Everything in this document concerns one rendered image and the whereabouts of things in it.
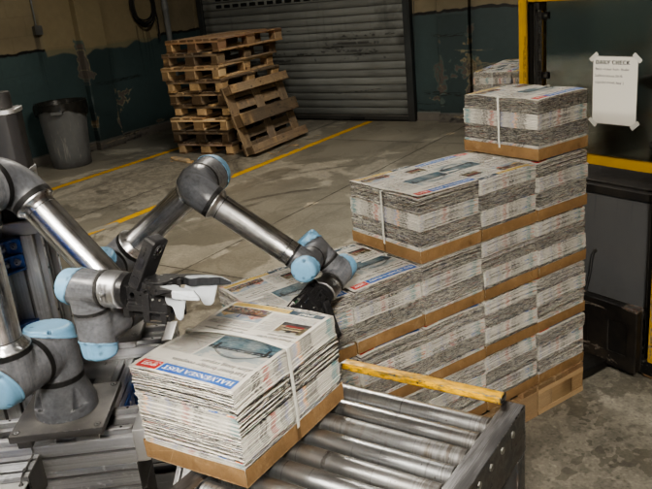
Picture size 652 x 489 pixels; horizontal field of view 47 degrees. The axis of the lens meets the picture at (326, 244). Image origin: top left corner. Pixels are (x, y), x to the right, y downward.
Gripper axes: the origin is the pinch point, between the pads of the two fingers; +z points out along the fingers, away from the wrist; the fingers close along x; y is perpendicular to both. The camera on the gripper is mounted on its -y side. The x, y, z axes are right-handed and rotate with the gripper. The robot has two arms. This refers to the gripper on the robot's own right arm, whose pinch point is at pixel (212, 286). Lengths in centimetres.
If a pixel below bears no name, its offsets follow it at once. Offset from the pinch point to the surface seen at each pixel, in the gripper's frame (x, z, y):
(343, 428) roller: -31, 13, 41
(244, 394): -4.0, 3.0, 22.7
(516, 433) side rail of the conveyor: -43, 49, 42
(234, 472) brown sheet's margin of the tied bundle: -3.4, -0.2, 39.7
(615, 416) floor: -187, 67, 99
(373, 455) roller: -23, 22, 42
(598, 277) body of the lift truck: -245, 56, 56
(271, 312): -34.5, -6.2, 15.9
